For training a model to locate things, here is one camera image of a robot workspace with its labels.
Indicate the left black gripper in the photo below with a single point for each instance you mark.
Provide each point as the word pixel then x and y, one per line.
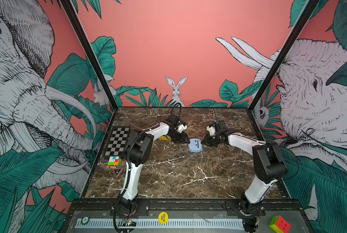
pixel 182 139

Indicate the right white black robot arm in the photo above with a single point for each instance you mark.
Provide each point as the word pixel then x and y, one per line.
pixel 268 162

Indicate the red triangle sticker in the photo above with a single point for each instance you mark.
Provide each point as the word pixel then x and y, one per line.
pixel 117 172

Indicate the colourful rubik cube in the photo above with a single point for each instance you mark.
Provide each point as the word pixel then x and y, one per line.
pixel 114 162
pixel 279 225

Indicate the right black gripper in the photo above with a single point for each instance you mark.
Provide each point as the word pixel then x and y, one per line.
pixel 207 140

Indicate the black frame post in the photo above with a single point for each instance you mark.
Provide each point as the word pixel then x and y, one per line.
pixel 79 30
pixel 303 18

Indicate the small green circuit board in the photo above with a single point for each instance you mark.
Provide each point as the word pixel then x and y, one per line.
pixel 128 223

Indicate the yellow round sticker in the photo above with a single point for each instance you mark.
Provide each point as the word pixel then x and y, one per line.
pixel 163 218

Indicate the black mounting rail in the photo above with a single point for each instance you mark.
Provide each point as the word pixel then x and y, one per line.
pixel 145 206

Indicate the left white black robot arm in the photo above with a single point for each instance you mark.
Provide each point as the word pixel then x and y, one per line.
pixel 138 149

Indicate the left black frame post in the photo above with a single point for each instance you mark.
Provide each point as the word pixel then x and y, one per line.
pixel 79 30

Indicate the yellow rectangular alarm clock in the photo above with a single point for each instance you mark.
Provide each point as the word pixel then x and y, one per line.
pixel 166 138

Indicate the white slotted cable duct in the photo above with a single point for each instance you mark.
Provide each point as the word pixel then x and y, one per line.
pixel 173 223

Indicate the light blue small alarm clock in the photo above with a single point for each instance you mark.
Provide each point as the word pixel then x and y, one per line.
pixel 195 145

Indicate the right black frame post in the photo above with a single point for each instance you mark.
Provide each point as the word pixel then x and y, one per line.
pixel 303 18

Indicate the black white checkerboard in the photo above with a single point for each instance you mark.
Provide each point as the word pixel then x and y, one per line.
pixel 118 140

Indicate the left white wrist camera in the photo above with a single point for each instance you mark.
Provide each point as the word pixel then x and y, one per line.
pixel 181 128

